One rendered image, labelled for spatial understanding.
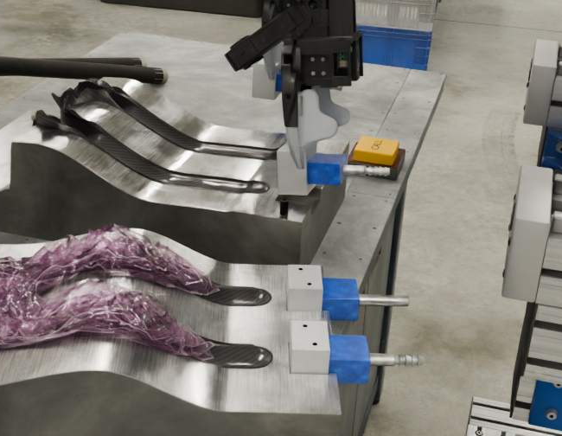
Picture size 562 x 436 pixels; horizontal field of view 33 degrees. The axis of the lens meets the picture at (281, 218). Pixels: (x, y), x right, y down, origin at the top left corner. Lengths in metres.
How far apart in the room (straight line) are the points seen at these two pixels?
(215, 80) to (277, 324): 0.90
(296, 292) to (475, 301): 1.74
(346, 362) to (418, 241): 2.06
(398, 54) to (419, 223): 1.47
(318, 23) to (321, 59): 0.04
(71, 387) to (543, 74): 0.82
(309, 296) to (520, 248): 0.22
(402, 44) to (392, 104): 2.64
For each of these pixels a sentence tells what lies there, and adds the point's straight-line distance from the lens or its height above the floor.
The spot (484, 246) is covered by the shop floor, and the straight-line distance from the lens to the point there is 2.98.
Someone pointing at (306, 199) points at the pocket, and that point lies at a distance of 1.19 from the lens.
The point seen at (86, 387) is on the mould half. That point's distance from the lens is 0.85.
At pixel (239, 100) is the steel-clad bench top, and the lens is 1.70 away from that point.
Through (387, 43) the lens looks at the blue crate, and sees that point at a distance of 4.37.
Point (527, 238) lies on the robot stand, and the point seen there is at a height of 0.97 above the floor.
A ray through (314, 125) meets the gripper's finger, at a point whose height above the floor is 0.99.
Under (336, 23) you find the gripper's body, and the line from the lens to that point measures 1.08.
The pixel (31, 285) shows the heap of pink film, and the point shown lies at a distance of 0.96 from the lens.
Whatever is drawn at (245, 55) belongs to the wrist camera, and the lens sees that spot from 1.12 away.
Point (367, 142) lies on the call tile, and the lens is 1.46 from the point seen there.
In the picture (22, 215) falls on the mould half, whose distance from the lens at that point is 1.24.
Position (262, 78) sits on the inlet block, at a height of 0.94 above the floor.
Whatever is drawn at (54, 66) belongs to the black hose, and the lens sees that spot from 1.65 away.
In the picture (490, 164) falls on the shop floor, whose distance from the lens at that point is 3.57.
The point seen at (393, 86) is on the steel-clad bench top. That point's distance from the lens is 1.83.
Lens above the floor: 1.40
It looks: 28 degrees down
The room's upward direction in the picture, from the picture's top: 3 degrees clockwise
